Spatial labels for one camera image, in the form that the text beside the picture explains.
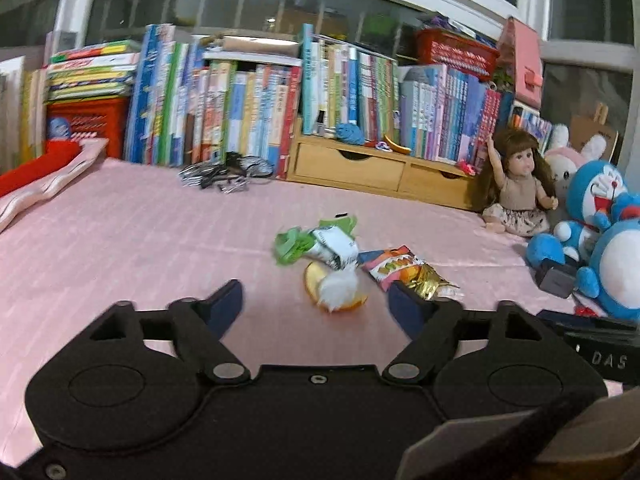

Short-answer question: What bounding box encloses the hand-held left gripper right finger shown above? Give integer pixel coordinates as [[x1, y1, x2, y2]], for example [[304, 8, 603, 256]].
[[381, 281, 549, 386]]

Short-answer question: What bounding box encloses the green and white wrapper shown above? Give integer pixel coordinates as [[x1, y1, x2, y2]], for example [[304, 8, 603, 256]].
[[309, 214, 359, 272]]

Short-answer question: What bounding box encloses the cardboard box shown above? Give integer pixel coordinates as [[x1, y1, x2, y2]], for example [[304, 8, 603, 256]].
[[569, 102, 619, 162]]

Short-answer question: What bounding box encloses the white tissue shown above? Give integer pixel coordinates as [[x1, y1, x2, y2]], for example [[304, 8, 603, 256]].
[[319, 269, 360, 309]]

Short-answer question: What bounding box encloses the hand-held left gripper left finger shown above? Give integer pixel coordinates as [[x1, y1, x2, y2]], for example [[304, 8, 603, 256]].
[[87, 279, 252, 386]]

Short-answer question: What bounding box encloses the red crate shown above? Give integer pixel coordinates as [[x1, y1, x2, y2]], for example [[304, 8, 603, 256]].
[[44, 96, 132, 161]]

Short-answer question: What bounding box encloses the row of books on organizer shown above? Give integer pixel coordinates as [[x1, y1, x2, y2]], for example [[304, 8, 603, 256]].
[[300, 22, 504, 165]]

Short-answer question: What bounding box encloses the short row of books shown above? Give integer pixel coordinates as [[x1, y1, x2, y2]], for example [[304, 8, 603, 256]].
[[506, 102, 554, 149]]

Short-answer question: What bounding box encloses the stack of flat books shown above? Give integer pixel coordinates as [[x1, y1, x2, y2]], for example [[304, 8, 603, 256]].
[[44, 39, 142, 104]]

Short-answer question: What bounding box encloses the pink box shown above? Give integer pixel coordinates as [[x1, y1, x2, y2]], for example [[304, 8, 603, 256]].
[[496, 16, 544, 109]]

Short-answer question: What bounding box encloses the blue yarn ball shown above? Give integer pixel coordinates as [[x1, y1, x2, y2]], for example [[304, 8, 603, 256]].
[[334, 122, 367, 146]]

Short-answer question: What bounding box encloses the wooden drawer organizer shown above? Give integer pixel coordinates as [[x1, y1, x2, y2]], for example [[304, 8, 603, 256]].
[[286, 119, 482, 212]]

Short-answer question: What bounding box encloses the long-haired doll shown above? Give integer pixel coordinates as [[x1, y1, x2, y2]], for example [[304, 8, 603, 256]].
[[471, 127, 559, 239]]

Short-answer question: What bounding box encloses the black charger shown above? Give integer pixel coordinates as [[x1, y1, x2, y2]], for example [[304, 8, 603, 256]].
[[534, 258, 579, 299]]

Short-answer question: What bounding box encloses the orange banana toy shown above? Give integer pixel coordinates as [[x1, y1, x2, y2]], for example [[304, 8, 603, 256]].
[[381, 133, 412, 156]]

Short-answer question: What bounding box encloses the red plastic basket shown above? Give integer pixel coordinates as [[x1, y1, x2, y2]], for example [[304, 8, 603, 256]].
[[414, 27, 501, 82]]

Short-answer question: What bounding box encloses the blue cat plush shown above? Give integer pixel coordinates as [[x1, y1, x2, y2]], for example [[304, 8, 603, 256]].
[[525, 159, 632, 272], [576, 192, 640, 324]]

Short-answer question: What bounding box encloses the row of upright books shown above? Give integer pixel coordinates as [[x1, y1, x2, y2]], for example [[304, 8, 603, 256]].
[[124, 24, 302, 180]]

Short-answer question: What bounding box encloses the orange snack packet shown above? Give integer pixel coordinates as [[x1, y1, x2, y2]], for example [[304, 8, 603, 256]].
[[359, 245, 460, 302]]

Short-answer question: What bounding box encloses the pink and red folded blanket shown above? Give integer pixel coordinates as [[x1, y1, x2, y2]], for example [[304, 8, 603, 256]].
[[0, 137, 109, 234]]

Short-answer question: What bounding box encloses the pink and white rabbit plush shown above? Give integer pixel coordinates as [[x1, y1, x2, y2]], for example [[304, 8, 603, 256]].
[[542, 124, 609, 202]]

